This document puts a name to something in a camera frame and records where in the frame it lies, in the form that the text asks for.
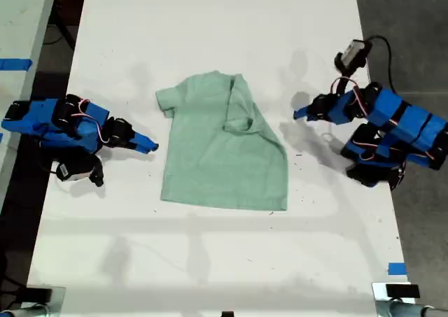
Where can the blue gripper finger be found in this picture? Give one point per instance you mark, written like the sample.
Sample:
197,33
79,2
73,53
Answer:
304,111
305,117
144,148
144,139

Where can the pale green T-shirt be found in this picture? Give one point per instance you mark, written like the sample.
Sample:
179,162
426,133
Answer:
217,149

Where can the robot arm blue black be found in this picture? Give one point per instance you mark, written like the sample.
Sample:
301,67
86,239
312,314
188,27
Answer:
395,121
80,124

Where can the long blue tape strip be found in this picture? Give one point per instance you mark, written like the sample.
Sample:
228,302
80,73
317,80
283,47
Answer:
14,64

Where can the white side table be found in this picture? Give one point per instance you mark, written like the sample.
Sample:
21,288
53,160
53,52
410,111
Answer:
21,33

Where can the metal table clamp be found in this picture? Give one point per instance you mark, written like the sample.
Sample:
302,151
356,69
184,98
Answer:
379,303
57,301

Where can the short blue tape strip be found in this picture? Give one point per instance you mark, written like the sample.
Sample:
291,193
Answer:
397,268

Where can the small black box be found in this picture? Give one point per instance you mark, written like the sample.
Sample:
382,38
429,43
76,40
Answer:
402,291
39,294
227,314

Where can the black camera box on stalk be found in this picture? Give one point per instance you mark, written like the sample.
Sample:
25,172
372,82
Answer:
353,56
75,168

